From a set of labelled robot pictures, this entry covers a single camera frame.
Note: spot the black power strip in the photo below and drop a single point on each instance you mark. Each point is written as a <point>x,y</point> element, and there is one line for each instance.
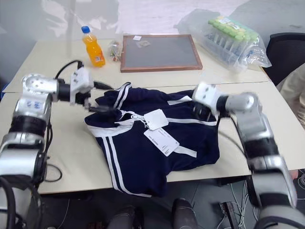
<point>228,214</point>

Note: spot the rectangular white printed hang tag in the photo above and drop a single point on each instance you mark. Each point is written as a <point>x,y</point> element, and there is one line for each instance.
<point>162,142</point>

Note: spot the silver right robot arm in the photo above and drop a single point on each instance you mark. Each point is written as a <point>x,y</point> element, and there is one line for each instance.
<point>259,143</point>

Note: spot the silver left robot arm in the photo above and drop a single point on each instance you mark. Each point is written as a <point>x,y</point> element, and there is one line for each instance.
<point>31,105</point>

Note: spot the white upright pole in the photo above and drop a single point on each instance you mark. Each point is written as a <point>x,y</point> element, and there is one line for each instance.
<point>70,28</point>

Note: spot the small clear plastic packet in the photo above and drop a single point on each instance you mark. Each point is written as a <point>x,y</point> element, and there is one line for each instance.
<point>144,44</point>

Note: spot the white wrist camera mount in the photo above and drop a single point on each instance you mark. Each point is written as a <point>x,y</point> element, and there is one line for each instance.
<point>205,93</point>
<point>80,80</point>

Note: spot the orange soda bottle blue cap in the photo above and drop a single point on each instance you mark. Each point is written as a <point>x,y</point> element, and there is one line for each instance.
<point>94,48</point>

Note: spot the black office chair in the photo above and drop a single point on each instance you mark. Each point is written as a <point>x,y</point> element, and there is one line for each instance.
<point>283,55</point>

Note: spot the navy jacket with white stripes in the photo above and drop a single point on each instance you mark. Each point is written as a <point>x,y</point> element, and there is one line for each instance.
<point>147,157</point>

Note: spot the small white sticker label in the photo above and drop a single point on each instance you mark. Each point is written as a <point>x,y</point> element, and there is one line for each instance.
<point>137,37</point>

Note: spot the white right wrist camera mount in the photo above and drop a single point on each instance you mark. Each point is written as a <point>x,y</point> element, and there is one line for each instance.
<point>205,93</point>

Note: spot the dark rounded shape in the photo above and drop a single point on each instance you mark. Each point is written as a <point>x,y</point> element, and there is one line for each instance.
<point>126,218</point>
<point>184,214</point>

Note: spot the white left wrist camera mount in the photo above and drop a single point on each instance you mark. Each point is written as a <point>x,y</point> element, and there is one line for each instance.
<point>80,80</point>

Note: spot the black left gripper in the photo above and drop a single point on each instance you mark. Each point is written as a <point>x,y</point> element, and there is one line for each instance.
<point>81,97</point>

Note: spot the small clear bag of bits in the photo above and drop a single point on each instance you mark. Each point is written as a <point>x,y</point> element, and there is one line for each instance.
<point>114,50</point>

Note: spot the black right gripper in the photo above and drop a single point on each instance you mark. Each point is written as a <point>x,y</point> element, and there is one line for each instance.
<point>205,111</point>

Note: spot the wooden framed grey board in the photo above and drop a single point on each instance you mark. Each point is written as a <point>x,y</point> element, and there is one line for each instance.
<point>159,52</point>

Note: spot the person in beige clothing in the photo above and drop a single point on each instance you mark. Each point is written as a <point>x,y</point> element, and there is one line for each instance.
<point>294,90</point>

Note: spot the square white hang tag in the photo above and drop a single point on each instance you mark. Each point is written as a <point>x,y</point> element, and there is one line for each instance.
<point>156,119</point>

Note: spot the clear bag of green-capped bottles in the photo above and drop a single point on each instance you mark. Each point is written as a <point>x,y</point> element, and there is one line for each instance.
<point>228,40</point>

